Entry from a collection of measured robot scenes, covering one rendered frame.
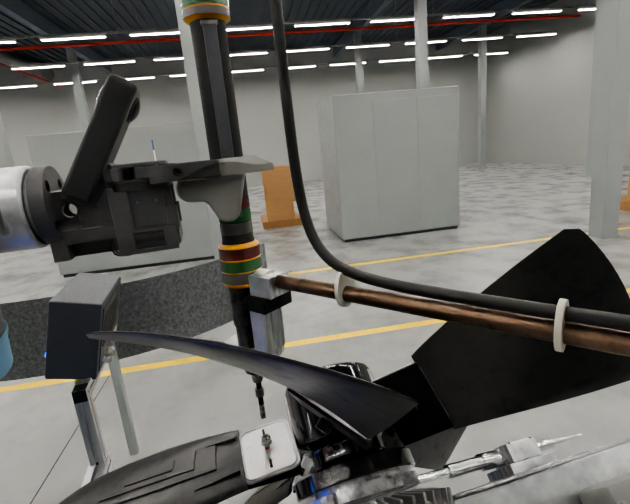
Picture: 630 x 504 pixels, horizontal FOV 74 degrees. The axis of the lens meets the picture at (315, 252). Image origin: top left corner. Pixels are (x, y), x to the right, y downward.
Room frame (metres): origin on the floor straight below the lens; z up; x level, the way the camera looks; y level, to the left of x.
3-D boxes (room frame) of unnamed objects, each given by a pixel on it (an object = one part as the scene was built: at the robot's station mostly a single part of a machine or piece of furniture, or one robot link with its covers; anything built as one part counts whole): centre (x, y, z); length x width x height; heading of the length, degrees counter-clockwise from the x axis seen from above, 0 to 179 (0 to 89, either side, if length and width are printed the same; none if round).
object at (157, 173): (0.39, 0.12, 1.52); 0.09 x 0.05 x 0.02; 94
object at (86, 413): (0.86, 0.56, 0.96); 0.03 x 0.03 x 0.20; 14
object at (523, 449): (0.51, -0.26, 1.08); 0.07 x 0.04 x 0.06; 115
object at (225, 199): (0.40, 0.08, 1.50); 0.09 x 0.03 x 0.06; 94
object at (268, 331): (0.43, 0.07, 1.36); 0.09 x 0.07 x 0.10; 49
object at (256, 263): (0.43, 0.08, 1.42); 0.04 x 0.04 x 0.01
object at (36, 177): (0.40, 0.19, 1.49); 0.12 x 0.08 x 0.09; 104
